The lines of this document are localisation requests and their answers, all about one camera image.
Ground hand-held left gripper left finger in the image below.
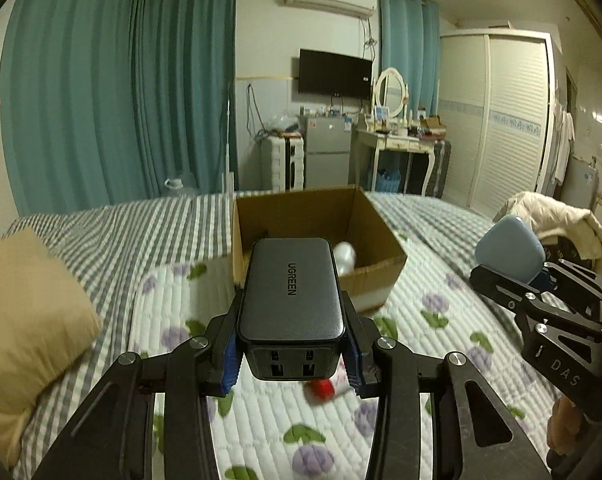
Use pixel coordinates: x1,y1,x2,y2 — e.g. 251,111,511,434
31,290,244,480

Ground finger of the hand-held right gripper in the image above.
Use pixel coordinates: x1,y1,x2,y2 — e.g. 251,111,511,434
541,259,602,307
468,265,602,343

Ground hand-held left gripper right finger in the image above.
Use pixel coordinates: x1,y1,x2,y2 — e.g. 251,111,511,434
338,292,552,480

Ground light blue earbud case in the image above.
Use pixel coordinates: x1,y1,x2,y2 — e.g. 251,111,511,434
474,215,547,283

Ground grey power charger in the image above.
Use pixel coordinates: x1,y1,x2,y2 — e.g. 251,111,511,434
236,237,347,381

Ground white rounded device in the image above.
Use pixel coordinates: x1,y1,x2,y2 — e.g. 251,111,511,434
332,241,358,277

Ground brown cardboard box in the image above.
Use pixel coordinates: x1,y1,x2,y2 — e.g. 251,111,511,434
230,185,408,311

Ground person's right hand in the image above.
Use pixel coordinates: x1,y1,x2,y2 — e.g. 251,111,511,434
548,399,588,461

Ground red-capped white bottle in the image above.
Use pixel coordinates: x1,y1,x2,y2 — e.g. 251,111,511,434
305,379,354,403

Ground cream puffer jacket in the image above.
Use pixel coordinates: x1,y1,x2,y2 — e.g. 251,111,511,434
494,191,602,261

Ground floral quilted mat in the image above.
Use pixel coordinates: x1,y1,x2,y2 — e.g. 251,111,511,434
126,232,562,480

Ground dark suitcase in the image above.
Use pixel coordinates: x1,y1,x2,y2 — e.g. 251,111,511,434
421,140,452,198

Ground hanging white towels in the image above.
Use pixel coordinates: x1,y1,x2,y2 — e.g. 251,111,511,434
548,102,574,186

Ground white louvred wardrobe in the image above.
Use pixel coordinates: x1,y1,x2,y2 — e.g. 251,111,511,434
438,30,562,216

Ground clear water jug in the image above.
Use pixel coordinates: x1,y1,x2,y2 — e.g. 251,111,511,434
165,172,202,198

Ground white dressing table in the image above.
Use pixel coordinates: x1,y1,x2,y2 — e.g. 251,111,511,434
356,127,444,196

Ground white ribbed suitcase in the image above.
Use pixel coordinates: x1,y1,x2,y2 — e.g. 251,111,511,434
260,134,307,192

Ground tan pillow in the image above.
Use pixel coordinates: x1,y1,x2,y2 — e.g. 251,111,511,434
0,227,102,466

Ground grey small fridge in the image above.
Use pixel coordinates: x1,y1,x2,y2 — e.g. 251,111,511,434
305,114,353,190

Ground white oval mirror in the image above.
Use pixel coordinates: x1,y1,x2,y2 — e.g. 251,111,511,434
372,67,410,121

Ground white pole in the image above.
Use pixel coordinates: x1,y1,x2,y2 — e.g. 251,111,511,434
223,80,237,193

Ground clear plastic bag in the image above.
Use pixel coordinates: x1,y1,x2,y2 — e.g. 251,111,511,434
263,112,302,136

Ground narrow green curtain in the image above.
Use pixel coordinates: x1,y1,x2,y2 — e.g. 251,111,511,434
377,0,441,116

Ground green corner curtain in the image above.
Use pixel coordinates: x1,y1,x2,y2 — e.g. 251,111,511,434
131,0,239,196

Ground wide green curtain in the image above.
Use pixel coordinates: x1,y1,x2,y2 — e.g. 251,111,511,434
0,0,157,216

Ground black wall television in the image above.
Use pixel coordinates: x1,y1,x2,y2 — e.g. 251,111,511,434
298,49,373,100

